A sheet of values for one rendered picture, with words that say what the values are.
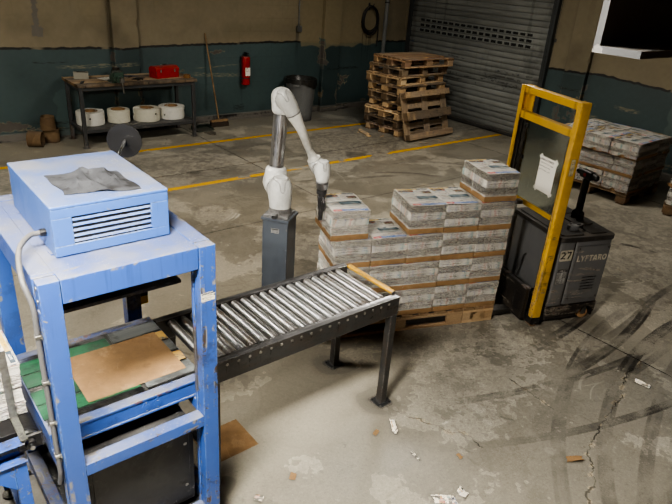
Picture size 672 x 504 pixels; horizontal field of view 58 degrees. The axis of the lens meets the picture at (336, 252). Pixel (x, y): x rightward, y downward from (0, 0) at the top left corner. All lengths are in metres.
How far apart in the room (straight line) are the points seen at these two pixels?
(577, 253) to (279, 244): 2.43
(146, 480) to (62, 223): 1.31
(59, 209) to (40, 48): 7.61
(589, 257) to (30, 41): 7.82
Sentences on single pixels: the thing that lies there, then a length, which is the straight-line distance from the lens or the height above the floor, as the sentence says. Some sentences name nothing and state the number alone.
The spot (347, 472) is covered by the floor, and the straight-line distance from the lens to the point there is 3.65.
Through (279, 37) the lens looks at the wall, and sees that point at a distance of 11.57.
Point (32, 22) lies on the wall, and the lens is 9.86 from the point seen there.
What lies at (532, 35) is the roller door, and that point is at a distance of 11.51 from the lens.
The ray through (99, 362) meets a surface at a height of 0.80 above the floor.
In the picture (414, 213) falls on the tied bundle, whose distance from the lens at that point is 4.46.
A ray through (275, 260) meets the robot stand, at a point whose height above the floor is 0.68.
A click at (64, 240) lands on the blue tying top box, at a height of 1.61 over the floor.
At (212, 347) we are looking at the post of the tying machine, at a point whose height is 1.06.
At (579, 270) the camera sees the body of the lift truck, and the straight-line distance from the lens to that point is 5.34.
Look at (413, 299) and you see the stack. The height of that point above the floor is 0.28.
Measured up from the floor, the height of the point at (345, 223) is 0.97.
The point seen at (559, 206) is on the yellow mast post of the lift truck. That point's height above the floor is 1.08.
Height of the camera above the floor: 2.58
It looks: 25 degrees down
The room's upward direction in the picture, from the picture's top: 4 degrees clockwise
